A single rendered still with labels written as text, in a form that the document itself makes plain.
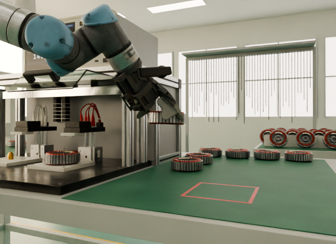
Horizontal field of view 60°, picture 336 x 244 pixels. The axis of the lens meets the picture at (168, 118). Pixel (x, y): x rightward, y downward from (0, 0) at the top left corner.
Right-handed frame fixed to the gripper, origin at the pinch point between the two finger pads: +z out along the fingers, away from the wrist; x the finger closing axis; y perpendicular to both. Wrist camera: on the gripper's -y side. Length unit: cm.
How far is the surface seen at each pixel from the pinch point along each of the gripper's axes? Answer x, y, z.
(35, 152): -59, 23, 1
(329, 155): 7, -76, 93
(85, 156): -36.3, 15.1, 6.9
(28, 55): -65, -3, -30
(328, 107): -154, -486, 395
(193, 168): -2.3, 0.2, 22.1
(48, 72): -16.5, 13.8, -27.6
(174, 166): -7.9, 2.5, 19.8
